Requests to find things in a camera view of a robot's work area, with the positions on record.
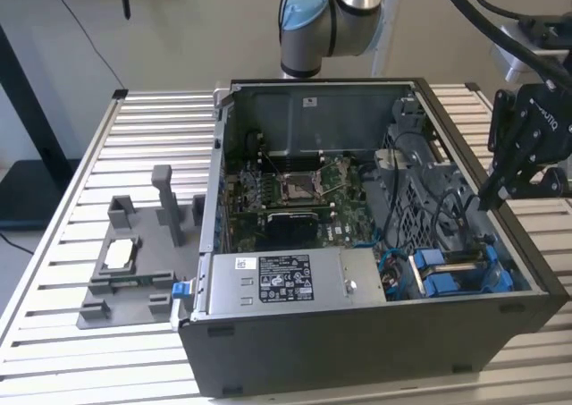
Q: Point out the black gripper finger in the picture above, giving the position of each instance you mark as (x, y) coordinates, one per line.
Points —
(497, 123)
(552, 183)

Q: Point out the blue disk carrier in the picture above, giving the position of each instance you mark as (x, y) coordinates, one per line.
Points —
(435, 284)

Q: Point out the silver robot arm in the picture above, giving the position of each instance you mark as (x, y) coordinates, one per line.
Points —
(313, 25)

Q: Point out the grey metal disk cage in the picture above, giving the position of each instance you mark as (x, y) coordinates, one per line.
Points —
(415, 208)

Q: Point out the black RAM slot row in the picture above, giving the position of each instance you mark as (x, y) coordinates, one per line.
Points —
(292, 156)
(295, 205)

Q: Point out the green motherboard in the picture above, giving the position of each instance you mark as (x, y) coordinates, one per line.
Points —
(344, 226)

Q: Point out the CPU socket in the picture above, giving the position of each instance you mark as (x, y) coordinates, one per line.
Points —
(295, 187)

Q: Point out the thin metal locking lever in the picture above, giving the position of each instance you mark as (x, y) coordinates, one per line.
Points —
(272, 164)

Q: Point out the black graphics card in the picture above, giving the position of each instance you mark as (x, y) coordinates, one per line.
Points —
(292, 226)

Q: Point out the silver power supply unit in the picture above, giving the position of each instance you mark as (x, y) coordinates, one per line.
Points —
(290, 284)

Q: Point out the black open PC case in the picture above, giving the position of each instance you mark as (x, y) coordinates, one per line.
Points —
(335, 356)

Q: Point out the blue case latch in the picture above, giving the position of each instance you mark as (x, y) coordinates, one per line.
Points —
(179, 289)

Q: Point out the grey parts rack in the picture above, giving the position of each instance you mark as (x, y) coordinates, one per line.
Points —
(147, 244)

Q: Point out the silver CPU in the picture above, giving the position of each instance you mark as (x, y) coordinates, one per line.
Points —
(120, 254)

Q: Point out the black monitor stand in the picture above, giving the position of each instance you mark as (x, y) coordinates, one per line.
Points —
(27, 154)

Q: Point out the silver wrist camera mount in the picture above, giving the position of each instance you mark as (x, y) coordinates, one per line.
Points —
(511, 61)

